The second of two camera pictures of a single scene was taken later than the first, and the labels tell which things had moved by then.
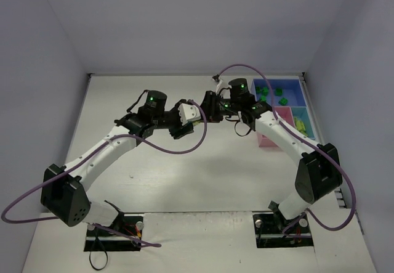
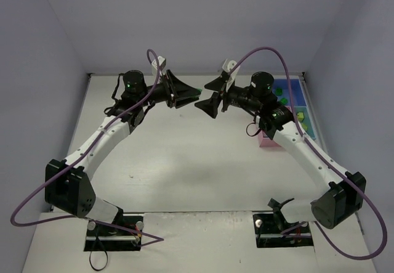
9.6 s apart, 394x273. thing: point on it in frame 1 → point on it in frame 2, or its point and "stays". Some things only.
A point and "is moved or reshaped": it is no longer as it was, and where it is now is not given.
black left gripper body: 179,125 → 170,91
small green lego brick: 283,101 stays
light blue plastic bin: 302,121 stays
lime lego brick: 300,126 is moved or reshaped
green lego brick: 279,92 stays
